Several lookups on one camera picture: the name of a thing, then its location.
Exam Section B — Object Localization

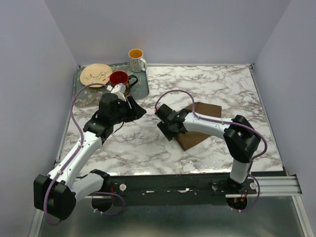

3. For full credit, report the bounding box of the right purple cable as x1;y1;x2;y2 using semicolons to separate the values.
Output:
154;90;269;213

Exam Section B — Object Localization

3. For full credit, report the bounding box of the aluminium frame rail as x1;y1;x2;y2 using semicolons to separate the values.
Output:
29;170;315;237

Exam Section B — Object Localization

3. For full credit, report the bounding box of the beige floral plate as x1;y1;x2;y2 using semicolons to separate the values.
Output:
79;63;113;85

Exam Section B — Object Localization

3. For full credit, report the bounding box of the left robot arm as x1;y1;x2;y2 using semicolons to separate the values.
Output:
34;93;146;220

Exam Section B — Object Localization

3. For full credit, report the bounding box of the brown cloth napkin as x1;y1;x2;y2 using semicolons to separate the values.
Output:
175;102;222;151

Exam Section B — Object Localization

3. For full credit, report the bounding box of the purple cable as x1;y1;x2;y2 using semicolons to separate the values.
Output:
43;83;114;226
154;90;269;213

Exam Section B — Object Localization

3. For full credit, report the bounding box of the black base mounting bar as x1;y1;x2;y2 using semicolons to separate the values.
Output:
81;170;257;207

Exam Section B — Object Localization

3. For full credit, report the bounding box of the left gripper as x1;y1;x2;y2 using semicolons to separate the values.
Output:
111;95;147;125

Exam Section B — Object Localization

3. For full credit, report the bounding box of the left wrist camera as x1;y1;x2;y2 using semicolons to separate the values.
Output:
110;83;126;101

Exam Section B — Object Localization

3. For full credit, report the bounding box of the white mug orange inside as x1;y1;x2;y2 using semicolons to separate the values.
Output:
128;48;148;73

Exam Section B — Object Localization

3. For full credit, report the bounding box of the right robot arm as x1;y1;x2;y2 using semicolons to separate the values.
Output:
155;104;261;194

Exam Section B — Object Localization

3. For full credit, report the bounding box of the black skull mug red inside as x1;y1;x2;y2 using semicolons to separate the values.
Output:
109;71;138;95

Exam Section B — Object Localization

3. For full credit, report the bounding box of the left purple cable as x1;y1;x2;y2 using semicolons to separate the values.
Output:
43;83;114;226

